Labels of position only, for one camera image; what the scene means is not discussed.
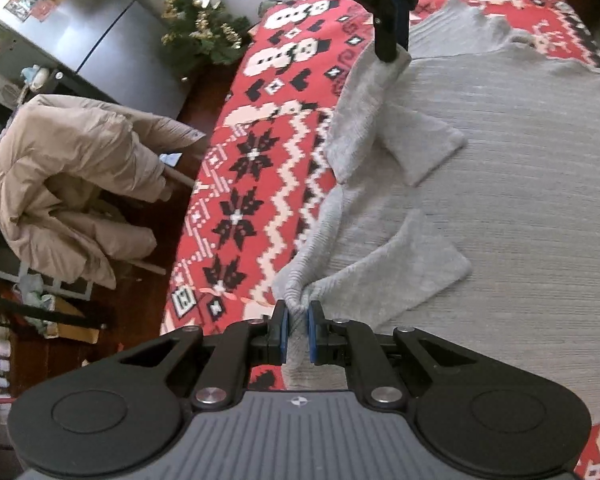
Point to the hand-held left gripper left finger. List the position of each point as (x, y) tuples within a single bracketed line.
[(281, 332)]

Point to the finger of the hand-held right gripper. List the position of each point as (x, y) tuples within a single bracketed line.
[(402, 20), (385, 35)]

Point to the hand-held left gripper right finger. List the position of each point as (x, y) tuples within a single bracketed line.
[(312, 332)]

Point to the grey knitted sweater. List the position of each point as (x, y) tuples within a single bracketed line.
[(505, 210)]

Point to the red patterned blanket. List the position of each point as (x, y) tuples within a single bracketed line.
[(260, 170)]

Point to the small decorated christmas tree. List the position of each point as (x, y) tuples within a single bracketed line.
[(200, 25)]

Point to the silver refrigerator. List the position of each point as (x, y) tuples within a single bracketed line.
[(105, 50)]

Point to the beige padded jacket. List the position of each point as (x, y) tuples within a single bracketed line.
[(70, 170)]

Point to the light blue figurine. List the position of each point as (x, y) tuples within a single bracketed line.
[(36, 77)]

